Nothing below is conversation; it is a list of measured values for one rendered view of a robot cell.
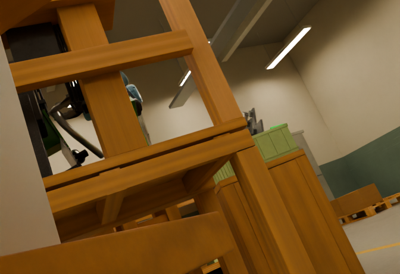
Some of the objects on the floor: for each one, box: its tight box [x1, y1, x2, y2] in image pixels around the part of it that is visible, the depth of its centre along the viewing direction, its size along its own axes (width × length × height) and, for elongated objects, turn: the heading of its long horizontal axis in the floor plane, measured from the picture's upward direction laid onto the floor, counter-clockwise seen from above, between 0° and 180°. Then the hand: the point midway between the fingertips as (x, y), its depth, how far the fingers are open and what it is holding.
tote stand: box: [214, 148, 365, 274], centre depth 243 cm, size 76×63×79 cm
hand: (55, 115), depth 171 cm, fingers closed on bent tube, 3 cm apart
